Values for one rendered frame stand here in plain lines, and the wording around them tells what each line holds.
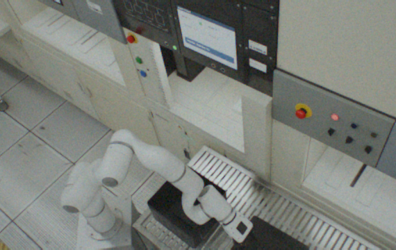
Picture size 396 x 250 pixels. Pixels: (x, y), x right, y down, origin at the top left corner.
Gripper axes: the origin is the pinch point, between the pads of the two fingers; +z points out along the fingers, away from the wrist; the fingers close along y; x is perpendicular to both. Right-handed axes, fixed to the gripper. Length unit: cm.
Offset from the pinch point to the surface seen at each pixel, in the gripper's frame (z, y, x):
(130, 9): -106, 43, 21
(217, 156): -19, 37, 45
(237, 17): -77, 40, -36
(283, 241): 12.4, 10.5, -1.1
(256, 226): 3.1, 9.9, 8.2
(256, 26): -71, 40, -40
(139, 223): -27, -17, 52
